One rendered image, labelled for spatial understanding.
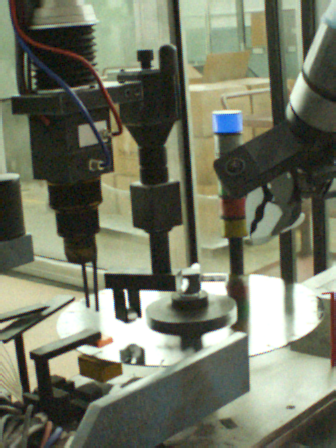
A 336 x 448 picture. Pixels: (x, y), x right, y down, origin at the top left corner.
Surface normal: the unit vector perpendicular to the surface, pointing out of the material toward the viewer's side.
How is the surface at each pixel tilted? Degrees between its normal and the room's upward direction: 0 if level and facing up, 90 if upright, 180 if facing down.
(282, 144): 50
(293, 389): 0
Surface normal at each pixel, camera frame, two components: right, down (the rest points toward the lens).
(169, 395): 0.74, 0.10
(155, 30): -0.66, 0.22
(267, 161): -0.24, -0.44
